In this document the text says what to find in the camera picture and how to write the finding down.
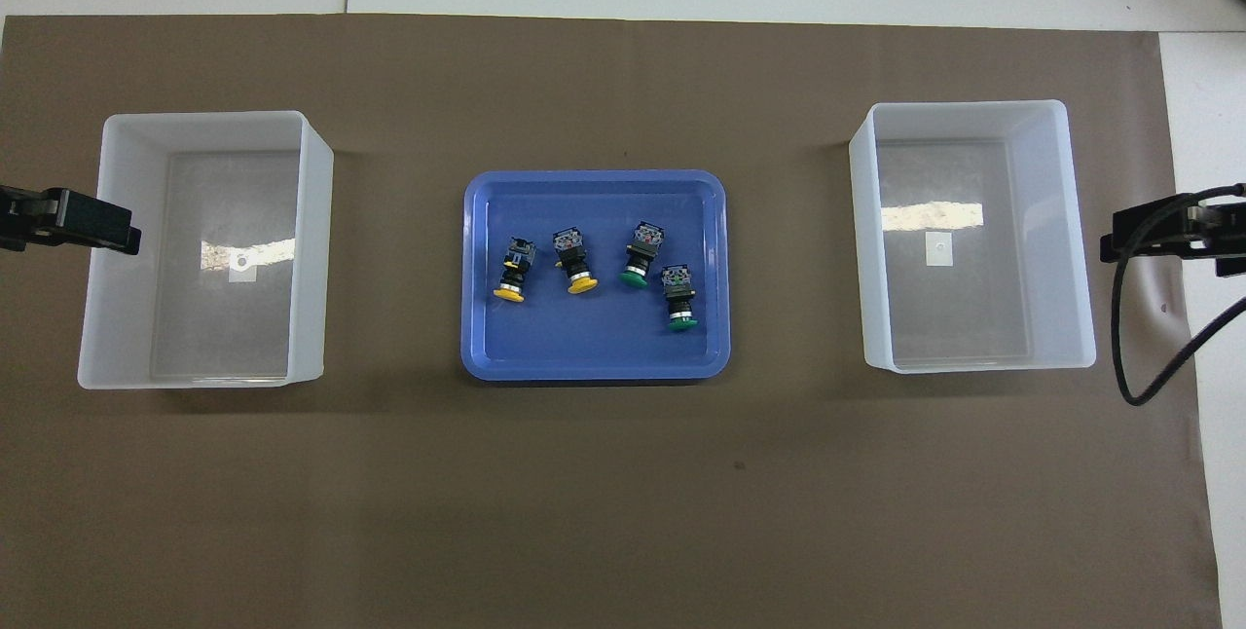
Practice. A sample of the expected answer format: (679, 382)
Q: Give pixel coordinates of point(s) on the yellow push button switch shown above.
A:
(514, 264)
(574, 259)

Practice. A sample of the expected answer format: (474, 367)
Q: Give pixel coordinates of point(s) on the green push button switch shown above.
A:
(642, 254)
(679, 293)

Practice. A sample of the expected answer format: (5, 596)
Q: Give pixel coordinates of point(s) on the white paper label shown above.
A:
(240, 274)
(939, 254)

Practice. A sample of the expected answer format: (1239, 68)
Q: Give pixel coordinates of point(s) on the translucent white plastic box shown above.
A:
(973, 317)
(224, 337)

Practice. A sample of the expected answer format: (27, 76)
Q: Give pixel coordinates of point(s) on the blue plastic tray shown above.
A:
(604, 347)

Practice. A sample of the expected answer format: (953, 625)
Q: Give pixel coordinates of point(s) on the brown paper table mat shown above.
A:
(623, 473)

